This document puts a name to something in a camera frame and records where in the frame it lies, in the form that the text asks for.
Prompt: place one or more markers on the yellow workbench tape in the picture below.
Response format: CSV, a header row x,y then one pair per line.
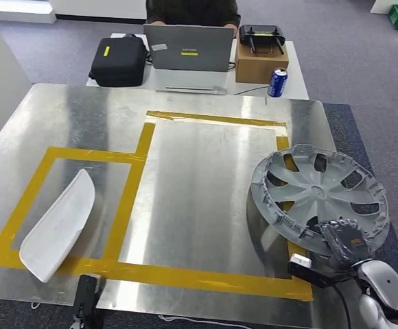
x,y
126,204

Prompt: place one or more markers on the grey plastic hubcap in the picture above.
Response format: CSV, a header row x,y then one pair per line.
x,y
319,195

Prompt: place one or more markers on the blue soda can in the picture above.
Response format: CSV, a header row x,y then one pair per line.
x,y
277,84

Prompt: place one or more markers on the black remote controller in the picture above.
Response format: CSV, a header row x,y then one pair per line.
x,y
260,34

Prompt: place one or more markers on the cardboard box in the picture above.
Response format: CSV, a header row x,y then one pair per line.
x,y
260,68

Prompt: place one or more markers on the grey laptop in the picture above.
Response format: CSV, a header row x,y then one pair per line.
x,y
188,47

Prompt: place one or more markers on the white plastic cover part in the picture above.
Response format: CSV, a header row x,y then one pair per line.
x,y
58,227

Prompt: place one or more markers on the steel workbench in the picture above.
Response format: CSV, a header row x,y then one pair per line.
x,y
202,190

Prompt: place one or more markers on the black carrying case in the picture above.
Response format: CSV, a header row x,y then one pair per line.
x,y
118,61

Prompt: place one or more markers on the person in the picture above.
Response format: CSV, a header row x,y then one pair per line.
x,y
192,11

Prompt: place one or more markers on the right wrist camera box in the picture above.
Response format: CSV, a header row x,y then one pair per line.
x,y
305,270

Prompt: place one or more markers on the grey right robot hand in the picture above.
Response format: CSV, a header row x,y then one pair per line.
x,y
348,245

